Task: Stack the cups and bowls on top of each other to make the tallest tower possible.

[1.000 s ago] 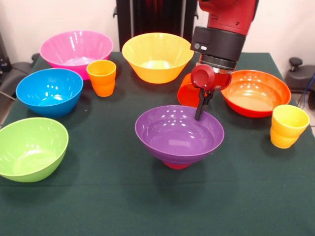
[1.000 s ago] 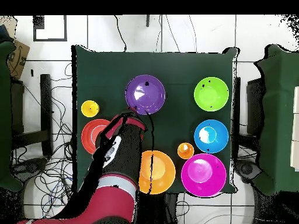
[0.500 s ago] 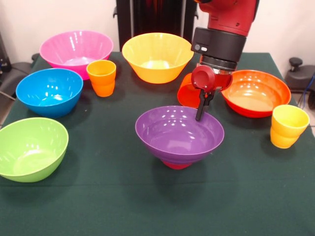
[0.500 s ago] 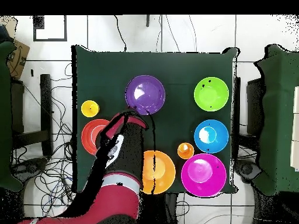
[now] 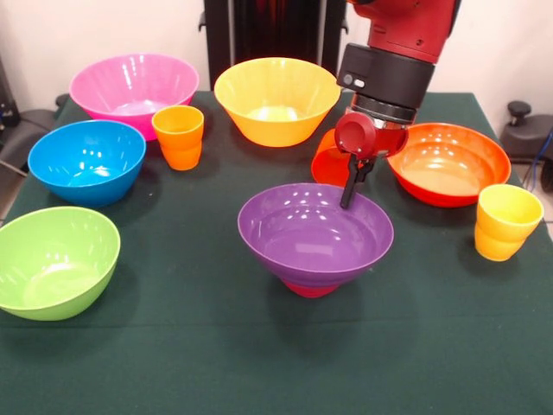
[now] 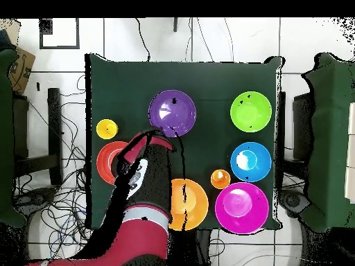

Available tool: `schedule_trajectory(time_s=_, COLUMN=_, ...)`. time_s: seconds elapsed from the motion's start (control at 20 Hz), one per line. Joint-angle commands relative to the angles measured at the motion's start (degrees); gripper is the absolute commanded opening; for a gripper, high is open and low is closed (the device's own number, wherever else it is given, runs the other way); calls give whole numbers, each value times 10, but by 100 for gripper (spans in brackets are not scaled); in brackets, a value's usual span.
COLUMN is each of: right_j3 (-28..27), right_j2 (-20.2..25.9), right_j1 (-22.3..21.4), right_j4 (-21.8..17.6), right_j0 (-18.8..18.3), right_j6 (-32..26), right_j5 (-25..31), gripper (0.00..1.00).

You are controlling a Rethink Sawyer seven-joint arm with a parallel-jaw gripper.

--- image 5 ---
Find purple bowl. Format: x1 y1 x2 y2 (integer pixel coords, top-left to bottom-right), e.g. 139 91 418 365
237 182 395 289

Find large pink bowl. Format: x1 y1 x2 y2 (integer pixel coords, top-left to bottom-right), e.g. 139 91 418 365
68 53 200 142

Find blue bowl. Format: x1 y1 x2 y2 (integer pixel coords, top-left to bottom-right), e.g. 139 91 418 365
27 119 148 209

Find shallow red-orange bowl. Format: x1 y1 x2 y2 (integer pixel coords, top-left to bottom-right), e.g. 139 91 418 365
386 122 512 209

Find small crimson bowl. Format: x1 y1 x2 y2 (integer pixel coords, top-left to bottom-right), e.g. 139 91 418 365
281 278 340 299

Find black device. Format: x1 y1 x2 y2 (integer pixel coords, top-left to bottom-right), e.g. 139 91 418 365
0 55 19 129

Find orange cup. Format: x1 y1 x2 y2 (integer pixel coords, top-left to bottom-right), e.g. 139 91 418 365
151 105 206 171

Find dark green tablecloth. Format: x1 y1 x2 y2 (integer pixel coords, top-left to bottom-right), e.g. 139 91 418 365
0 90 553 415

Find red-orange cup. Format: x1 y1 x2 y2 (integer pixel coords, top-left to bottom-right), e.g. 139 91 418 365
310 128 352 188

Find green bowl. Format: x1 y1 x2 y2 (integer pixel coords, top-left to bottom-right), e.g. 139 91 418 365
0 206 122 322

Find blue cable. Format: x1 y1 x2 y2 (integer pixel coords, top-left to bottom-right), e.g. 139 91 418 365
529 129 553 191

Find yellow cup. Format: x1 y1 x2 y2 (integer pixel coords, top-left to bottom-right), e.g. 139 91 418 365
474 183 545 263

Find large yellow-orange bowl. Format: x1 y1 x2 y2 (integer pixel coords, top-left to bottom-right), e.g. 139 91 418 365
213 57 341 149

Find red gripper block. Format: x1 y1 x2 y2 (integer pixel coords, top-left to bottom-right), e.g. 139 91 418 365
334 112 410 211

